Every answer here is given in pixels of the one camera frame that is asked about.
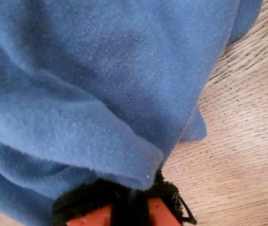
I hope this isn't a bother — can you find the blue printed T-shirt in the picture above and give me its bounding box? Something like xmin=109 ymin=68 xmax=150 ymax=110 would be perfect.
xmin=0 ymin=0 xmax=264 ymax=226

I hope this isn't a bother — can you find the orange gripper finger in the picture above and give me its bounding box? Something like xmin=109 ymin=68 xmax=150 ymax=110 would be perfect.
xmin=136 ymin=169 xmax=197 ymax=226
xmin=51 ymin=178 xmax=134 ymax=226

